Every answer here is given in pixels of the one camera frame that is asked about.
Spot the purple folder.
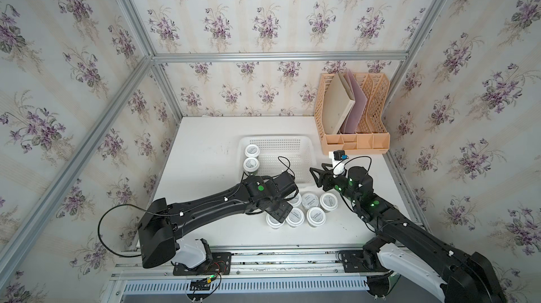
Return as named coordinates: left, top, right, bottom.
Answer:
left=340, top=69, right=368, bottom=134

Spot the small circuit board with wires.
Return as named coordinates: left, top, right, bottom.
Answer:
left=189, top=278, right=214, bottom=292

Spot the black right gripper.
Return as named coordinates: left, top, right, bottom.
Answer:
left=309, top=161, right=360, bottom=207

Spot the aluminium mounting rail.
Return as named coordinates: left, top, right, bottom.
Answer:
left=111, top=245, right=387, bottom=280

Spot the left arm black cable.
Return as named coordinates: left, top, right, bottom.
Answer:
left=97, top=203, right=170, bottom=259

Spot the yogurt cup row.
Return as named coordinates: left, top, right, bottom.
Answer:
left=289, top=193, right=302, bottom=207
left=245, top=144, right=261, bottom=158
left=243, top=157, right=260, bottom=175
left=301, top=193, right=320, bottom=211
left=306, top=207, right=326, bottom=228
left=266, top=214, right=283, bottom=230
left=319, top=193, right=338, bottom=212
left=286, top=207, right=305, bottom=228

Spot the peach plastic file organizer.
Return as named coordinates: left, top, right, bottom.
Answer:
left=314, top=73, right=390, bottom=155

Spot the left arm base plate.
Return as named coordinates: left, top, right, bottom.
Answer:
left=171, top=252, right=232, bottom=276

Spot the beige folder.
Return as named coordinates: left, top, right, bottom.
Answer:
left=322, top=73, right=355, bottom=135

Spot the white perforated plastic basket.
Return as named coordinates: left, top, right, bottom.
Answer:
left=236, top=135, right=316, bottom=188

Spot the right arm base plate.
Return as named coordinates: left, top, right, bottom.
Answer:
left=338, top=249, right=380, bottom=273

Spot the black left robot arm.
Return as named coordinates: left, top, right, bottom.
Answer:
left=138, top=171, right=299, bottom=269

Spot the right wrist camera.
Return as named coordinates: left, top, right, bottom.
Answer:
left=329, top=150, right=349, bottom=176

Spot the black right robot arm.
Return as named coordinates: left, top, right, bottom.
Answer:
left=310, top=166, right=507, bottom=302

